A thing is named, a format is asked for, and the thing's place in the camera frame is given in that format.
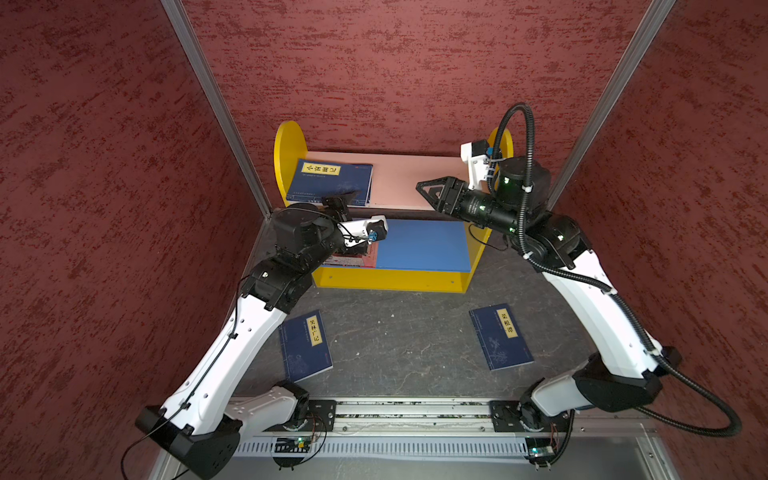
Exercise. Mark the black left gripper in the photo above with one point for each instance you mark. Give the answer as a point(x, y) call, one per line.
point(340, 213)

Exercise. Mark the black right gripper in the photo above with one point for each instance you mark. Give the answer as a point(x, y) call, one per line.
point(450, 189)

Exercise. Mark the blue book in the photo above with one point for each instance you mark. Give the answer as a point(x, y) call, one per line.
point(315, 180)
point(304, 347)
point(501, 342)

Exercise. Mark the red Hamlet picture book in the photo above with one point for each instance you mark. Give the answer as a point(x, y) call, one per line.
point(361, 256)

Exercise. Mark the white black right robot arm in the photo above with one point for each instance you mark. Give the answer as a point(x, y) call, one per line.
point(622, 374)

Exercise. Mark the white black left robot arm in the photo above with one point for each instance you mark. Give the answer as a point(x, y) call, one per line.
point(198, 424)

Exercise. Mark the yellow pink blue bookshelf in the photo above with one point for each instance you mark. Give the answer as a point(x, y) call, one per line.
point(423, 251)

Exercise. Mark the left controller circuit board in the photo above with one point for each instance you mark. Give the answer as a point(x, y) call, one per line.
point(293, 446)

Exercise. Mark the controller circuit board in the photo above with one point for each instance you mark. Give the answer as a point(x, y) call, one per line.
point(293, 446)
point(539, 449)

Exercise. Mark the left aluminium corner profile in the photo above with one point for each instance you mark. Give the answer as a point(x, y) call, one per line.
point(193, 50)

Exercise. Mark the aluminium corner profile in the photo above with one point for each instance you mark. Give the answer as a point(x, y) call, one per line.
point(646, 31)
point(193, 50)

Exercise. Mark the right controller circuit board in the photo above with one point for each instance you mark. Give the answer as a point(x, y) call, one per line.
point(539, 449)

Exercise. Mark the right aluminium corner profile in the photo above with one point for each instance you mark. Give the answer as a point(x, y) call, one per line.
point(646, 31)

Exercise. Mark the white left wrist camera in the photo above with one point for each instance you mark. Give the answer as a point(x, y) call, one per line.
point(365, 231)

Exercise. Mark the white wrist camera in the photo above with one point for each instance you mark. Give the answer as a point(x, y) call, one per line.
point(475, 155)
point(365, 231)

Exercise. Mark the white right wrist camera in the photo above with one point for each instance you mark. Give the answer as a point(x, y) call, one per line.
point(475, 155)

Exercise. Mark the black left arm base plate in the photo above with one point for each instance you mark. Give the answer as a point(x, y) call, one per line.
point(315, 415)

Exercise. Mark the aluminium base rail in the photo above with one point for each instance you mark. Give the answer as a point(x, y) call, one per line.
point(462, 416)

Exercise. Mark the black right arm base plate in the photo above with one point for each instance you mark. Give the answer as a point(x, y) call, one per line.
point(513, 416)

